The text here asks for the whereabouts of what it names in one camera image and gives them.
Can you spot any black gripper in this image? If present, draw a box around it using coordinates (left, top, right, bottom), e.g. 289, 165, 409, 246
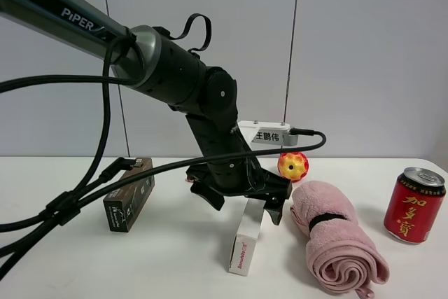
186, 157, 292, 225

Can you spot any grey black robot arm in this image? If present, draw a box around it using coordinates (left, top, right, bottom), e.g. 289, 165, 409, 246
1, 0, 292, 224

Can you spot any white rectangular carton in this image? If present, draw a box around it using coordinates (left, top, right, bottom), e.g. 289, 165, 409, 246
228, 199, 265, 276

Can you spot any dark green brown carton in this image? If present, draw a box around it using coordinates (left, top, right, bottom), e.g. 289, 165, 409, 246
99, 158, 155, 232

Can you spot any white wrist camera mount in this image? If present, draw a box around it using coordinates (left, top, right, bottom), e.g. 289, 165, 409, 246
238, 120, 298, 147

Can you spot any red drink can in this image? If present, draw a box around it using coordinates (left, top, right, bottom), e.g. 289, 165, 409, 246
384, 167, 446, 244

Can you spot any black camera cable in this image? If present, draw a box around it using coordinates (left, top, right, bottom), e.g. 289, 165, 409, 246
0, 127, 328, 258

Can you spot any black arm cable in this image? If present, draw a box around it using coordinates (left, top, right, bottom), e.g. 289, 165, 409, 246
0, 13, 213, 233

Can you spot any red yellow dimpled ball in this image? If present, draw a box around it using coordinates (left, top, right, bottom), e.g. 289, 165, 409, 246
277, 152, 309, 182

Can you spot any rolled pink towel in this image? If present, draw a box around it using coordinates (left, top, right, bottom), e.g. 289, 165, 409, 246
290, 181, 390, 298

